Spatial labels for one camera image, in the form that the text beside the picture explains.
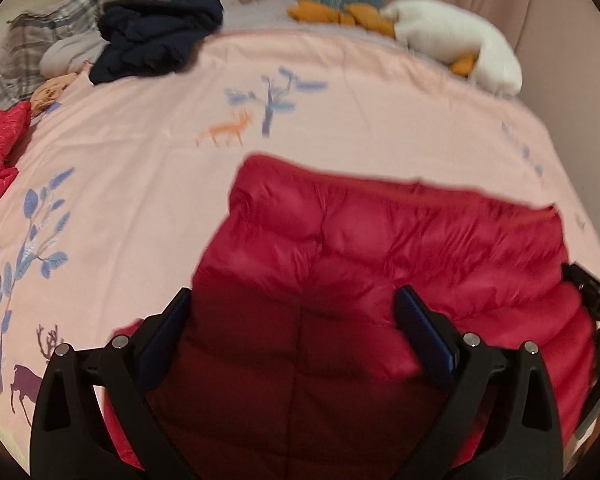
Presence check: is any large red down jacket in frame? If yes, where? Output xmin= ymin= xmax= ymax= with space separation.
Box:
xmin=100 ymin=154 xmax=600 ymax=480

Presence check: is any folded red down jacket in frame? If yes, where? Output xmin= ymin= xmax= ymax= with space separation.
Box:
xmin=0 ymin=101 xmax=34 ymax=233

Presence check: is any light grey cloth bundle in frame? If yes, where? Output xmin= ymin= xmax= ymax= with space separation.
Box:
xmin=40 ymin=34 xmax=112 ymax=79

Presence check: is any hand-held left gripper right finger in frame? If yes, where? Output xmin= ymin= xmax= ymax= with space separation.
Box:
xmin=395 ymin=285 xmax=566 ymax=480

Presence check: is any navy blue garment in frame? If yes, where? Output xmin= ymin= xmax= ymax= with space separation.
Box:
xmin=89 ymin=0 xmax=225 ymax=86

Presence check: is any pink printed duvet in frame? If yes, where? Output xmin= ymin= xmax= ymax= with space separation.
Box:
xmin=0 ymin=2 xmax=600 ymax=476

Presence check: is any small orange cloth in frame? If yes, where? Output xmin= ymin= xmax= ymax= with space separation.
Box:
xmin=30 ymin=72 xmax=82 ymax=117

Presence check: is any white goose plush toy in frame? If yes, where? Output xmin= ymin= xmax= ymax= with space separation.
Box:
xmin=287 ymin=0 xmax=524 ymax=96

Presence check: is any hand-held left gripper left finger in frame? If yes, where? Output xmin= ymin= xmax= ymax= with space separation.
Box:
xmin=30 ymin=287 xmax=201 ymax=480

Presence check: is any grey plaid pillow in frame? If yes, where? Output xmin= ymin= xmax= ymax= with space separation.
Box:
xmin=0 ymin=0 xmax=119 ymax=117

